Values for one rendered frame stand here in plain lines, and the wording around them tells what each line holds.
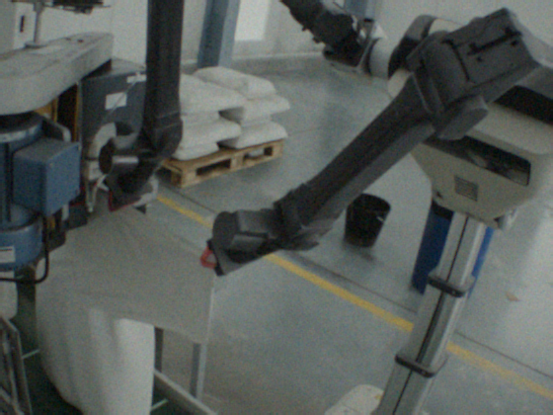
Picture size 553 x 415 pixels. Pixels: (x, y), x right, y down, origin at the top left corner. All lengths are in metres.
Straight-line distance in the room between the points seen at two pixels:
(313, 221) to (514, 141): 0.43
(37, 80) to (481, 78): 0.60
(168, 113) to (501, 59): 0.62
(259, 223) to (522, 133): 0.52
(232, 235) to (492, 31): 0.49
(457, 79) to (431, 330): 0.99
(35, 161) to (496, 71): 0.62
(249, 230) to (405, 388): 0.88
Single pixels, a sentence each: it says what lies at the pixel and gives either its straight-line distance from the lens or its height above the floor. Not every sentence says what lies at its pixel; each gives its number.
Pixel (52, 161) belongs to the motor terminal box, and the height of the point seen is 1.30.
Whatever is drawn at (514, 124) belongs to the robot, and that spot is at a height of 1.41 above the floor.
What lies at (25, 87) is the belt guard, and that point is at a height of 1.40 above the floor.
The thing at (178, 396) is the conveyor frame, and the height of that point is 0.40.
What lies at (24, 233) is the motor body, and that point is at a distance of 0.94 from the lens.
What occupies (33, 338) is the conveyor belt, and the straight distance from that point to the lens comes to 1.97.
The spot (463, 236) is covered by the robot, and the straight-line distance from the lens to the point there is 1.40.
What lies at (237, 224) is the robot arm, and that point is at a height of 1.22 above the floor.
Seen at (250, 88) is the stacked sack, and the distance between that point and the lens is 4.53.
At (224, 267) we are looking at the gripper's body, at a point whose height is 1.11.
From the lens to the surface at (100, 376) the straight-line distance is 1.45.
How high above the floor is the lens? 1.61
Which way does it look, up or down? 24 degrees down
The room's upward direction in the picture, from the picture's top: 10 degrees clockwise
